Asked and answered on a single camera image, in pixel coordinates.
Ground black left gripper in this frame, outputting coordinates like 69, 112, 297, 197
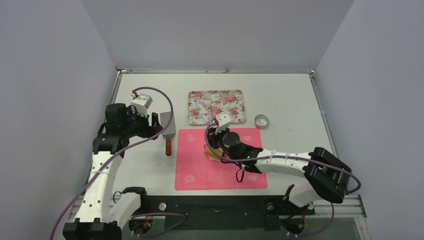
122, 106, 162, 140

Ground wooden rolling pin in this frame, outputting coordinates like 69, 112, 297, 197
203, 145, 223, 160

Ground white dough lump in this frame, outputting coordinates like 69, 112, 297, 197
208, 155, 221, 162

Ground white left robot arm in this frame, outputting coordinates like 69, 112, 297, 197
62, 102, 163, 240

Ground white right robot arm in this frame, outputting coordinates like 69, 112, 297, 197
205, 125, 353, 214

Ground round metal dough cutter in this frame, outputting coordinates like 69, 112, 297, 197
254, 114, 269, 130

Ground pink silicone baking mat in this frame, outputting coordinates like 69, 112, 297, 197
174, 129, 268, 191

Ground floral rectangular tray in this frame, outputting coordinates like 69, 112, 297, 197
187, 89, 247, 126

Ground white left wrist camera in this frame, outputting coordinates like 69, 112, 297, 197
131, 94, 153, 118

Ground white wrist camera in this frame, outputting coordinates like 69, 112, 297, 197
131, 94, 153, 118
214, 111, 232, 135

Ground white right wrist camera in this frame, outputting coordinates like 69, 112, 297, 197
214, 111, 232, 135

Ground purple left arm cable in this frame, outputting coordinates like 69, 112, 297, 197
48, 86, 189, 240

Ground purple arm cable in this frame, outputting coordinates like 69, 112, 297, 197
48, 86, 189, 240
204, 124, 362, 238

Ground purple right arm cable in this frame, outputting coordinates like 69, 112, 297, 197
204, 124, 362, 238

